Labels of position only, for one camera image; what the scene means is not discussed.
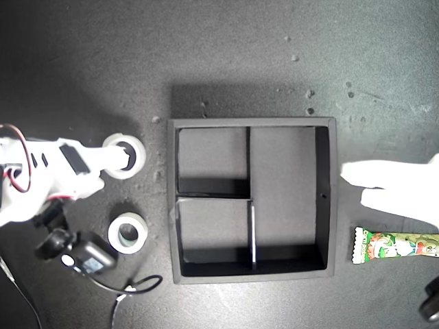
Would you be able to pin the snack bar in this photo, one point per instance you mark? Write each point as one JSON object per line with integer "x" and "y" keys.
{"x": 384, "y": 245}

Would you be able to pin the black tray with wells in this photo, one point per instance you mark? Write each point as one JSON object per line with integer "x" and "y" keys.
{"x": 284, "y": 164}

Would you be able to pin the small white tape roll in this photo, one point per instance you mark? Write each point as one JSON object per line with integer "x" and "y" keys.
{"x": 115, "y": 236}

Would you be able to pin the large white tape roll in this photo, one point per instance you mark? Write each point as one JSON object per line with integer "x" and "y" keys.
{"x": 140, "y": 154}

